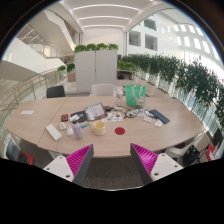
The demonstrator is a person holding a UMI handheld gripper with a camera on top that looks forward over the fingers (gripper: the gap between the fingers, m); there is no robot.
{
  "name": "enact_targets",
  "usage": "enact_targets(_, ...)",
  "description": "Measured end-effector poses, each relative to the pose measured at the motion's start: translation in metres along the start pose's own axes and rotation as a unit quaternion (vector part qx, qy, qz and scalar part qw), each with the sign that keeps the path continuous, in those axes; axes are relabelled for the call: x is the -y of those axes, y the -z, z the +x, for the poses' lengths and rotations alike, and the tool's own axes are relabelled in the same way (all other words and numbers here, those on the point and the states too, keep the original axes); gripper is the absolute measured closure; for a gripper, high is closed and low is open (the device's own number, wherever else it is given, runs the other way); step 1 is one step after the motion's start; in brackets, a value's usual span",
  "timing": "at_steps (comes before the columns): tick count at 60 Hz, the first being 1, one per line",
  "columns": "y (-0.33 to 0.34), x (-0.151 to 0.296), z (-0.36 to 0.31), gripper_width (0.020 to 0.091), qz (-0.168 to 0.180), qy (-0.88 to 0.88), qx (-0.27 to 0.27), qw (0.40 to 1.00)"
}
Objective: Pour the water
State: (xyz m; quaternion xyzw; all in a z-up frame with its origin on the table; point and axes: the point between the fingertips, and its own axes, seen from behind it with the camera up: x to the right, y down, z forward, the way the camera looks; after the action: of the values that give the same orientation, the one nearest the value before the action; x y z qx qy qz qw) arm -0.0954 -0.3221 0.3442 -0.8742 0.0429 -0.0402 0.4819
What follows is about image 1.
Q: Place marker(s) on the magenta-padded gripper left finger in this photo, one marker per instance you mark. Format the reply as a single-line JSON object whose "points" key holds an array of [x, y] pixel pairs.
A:
{"points": [[56, 166]]}

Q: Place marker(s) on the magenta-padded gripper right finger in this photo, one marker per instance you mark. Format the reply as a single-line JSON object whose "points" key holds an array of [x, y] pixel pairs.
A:
{"points": [[165, 165]]}

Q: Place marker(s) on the purple drink bottle black cap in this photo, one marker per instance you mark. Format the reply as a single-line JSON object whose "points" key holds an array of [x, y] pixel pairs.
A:
{"points": [[77, 130]]}

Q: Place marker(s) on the white low chair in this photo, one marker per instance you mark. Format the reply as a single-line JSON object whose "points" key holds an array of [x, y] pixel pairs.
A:
{"points": [[178, 150]]}

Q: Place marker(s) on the black bag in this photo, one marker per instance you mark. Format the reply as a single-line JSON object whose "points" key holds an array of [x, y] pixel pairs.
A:
{"points": [[191, 155]]}

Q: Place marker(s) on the white power strip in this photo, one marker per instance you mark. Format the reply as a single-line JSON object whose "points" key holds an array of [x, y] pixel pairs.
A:
{"points": [[53, 132]]}

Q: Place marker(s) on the white computer mouse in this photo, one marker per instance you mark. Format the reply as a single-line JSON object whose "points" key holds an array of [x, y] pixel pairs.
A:
{"points": [[70, 131]]}

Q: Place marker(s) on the small white charger block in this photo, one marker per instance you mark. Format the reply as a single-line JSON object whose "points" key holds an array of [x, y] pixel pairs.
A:
{"points": [[62, 126]]}

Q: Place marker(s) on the small white packet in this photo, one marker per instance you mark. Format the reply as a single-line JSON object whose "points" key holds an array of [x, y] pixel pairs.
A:
{"points": [[158, 123]]}

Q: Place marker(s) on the black and red chair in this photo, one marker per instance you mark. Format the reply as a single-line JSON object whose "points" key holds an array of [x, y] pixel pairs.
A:
{"points": [[13, 151]]}

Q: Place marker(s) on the flat white packet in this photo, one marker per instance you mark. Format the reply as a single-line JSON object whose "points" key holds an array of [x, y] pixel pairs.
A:
{"points": [[147, 119]]}

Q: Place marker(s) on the dark blue flat keyboard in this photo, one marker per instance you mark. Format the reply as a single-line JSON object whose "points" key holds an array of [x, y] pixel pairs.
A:
{"points": [[159, 116]]}

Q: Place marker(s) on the teal marker pen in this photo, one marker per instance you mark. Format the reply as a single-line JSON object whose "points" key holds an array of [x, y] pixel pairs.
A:
{"points": [[85, 125]]}

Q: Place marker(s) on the small black and red device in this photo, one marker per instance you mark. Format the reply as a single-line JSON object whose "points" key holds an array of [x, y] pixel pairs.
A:
{"points": [[64, 117]]}

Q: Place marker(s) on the white label card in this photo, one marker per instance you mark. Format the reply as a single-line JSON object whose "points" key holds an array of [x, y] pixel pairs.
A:
{"points": [[74, 117]]}

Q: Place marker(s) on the flat round red coaster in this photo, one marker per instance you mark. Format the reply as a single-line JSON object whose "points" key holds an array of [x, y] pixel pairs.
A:
{"points": [[119, 131]]}

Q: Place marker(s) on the pale yellow mug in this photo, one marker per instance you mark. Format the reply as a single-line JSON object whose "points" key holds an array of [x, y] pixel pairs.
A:
{"points": [[98, 128]]}

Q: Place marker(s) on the black notebook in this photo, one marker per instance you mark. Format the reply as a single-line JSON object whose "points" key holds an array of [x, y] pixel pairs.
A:
{"points": [[82, 115]]}

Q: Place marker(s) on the open printed booklet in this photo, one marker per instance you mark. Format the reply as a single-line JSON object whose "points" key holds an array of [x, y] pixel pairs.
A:
{"points": [[95, 111]]}

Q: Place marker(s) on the colourful sticker sheet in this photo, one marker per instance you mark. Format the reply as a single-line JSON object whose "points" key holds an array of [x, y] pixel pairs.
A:
{"points": [[113, 116]]}

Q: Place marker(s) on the green tote bag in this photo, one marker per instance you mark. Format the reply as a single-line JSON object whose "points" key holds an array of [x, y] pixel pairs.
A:
{"points": [[135, 96]]}

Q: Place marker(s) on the small black box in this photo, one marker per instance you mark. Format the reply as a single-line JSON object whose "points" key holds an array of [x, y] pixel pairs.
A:
{"points": [[108, 108]]}

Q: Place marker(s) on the clear plastic bottle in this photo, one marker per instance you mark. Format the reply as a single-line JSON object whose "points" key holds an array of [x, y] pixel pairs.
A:
{"points": [[119, 97]]}

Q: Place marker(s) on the wooden handrail glass railing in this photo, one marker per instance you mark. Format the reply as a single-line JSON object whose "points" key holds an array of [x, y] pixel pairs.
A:
{"points": [[23, 87]]}

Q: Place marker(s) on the green hedge plant row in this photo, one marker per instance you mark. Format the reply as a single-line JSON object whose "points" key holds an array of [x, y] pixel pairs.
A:
{"points": [[193, 80]]}

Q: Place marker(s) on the brown planter with plants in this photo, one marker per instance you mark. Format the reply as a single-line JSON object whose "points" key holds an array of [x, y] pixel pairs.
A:
{"points": [[70, 73]]}

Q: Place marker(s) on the white cabinet with plants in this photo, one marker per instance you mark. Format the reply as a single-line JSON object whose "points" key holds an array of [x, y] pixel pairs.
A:
{"points": [[96, 70]]}

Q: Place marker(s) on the ceiling light strips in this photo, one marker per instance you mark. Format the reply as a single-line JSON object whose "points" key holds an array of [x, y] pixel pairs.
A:
{"points": [[105, 16]]}

